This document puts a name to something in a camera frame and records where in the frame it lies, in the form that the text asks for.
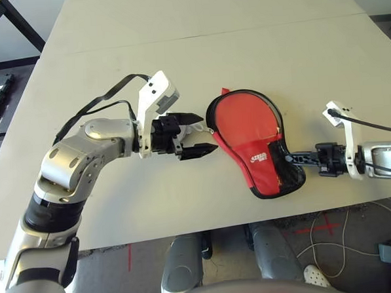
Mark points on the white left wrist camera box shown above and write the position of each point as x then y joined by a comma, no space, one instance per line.
150,96

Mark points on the red tape cross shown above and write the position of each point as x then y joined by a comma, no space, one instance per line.
318,228

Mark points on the black table frame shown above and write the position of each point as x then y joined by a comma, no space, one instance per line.
29,33

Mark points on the black sneaker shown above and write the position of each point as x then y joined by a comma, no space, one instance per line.
206,246

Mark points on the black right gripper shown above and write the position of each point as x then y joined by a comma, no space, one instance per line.
330,159

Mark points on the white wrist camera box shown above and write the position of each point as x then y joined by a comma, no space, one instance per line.
348,128
150,96

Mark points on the black red paddle case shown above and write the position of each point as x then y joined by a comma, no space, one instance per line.
255,163

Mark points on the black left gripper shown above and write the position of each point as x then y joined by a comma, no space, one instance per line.
165,135

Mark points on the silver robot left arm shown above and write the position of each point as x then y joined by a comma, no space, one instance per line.
68,166

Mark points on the red tape line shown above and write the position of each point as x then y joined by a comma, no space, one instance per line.
130,258

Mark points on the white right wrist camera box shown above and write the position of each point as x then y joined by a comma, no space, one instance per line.
348,128

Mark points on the grey foot pedal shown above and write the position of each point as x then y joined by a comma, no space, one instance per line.
389,252

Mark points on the white perforated shoe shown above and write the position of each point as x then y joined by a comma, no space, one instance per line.
315,276

